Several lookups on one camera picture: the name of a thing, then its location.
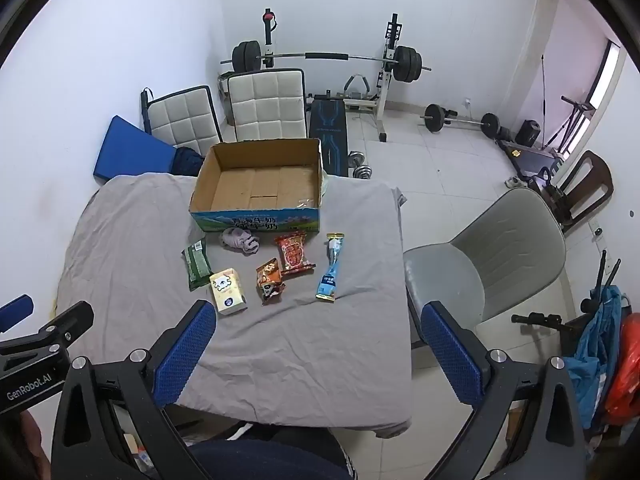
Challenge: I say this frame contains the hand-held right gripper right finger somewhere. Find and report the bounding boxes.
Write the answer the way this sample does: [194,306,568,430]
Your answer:
[420,300,587,480]

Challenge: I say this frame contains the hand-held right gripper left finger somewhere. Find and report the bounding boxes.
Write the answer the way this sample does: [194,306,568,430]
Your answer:
[50,300,218,480]

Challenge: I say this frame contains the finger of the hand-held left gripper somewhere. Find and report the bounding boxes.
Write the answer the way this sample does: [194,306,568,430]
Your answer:
[0,301,95,358]
[0,294,35,334]

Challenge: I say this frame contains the small cream carton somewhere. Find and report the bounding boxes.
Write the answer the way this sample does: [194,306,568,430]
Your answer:
[209,267,249,317]

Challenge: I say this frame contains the green snack packet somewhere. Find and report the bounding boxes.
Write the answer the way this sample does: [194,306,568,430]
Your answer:
[181,239,214,291]

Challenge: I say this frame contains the grey table cloth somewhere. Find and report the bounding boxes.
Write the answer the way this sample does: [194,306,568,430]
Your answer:
[55,174,414,437]

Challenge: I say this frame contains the orange snack packet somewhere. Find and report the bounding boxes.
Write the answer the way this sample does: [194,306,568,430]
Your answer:
[255,257,287,306]

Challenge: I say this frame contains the grey rolled sock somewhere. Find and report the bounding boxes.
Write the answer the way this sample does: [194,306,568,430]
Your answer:
[220,226,261,256]

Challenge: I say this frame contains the grey shell chair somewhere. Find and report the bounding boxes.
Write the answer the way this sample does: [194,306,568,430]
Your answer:
[402,187,568,361]

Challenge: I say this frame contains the person's dark trousers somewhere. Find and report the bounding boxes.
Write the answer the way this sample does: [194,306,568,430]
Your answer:
[189,422,362,480]

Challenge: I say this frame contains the blue plastic bag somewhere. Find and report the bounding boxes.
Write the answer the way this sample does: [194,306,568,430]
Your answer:
[571,285,624,432]

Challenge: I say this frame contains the red snack packet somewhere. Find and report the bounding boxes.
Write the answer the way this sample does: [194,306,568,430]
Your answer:
[274,232,317,277]

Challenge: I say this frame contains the long blue snack packet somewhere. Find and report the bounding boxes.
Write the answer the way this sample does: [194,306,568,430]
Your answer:
[315,232,346,304]

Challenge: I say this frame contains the red plastic bag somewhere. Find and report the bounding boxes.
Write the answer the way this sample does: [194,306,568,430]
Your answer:
[601,312,640,427]

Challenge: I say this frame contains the blue foam mat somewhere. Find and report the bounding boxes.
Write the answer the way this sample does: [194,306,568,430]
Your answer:
[92,115,177,182]

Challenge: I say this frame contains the open cardboard box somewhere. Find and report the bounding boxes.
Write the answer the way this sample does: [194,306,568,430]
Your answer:
[189,137,324,234]

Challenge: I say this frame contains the dark blue dotted cloth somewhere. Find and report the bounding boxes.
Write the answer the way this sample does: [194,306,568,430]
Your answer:
[170,146,207,177]

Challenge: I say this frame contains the black treadmill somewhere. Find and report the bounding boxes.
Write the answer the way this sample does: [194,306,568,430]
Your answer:
[500,137,566,182]

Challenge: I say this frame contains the white padded chair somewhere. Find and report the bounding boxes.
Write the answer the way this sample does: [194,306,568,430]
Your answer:
[226,68,309,144]
[142,85,225,157]

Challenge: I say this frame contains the dark wooden chair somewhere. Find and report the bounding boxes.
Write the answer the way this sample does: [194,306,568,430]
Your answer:
[542,150,615,234]

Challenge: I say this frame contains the black speaker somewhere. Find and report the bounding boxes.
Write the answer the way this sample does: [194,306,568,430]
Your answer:
[515,119,542,147]

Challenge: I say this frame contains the short barbell with black plates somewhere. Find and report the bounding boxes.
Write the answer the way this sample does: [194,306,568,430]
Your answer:
[419,104,501,139]

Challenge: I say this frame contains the black sit-up bench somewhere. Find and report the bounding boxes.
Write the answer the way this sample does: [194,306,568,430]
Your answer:
[307,97,351,179]

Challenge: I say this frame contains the white weight rack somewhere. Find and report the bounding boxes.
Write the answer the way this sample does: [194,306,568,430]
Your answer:
[260,8,402,144]

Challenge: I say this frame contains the long barbell with black plates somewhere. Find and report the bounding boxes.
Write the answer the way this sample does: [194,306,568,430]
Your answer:
[220,40,432,84]

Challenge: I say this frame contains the black scooter handlebar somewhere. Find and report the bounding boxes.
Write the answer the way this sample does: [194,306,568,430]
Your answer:
[511,312,577,334]

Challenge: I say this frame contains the black exercise frame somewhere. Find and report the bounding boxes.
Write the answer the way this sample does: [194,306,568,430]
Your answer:
[540,94,601,161]

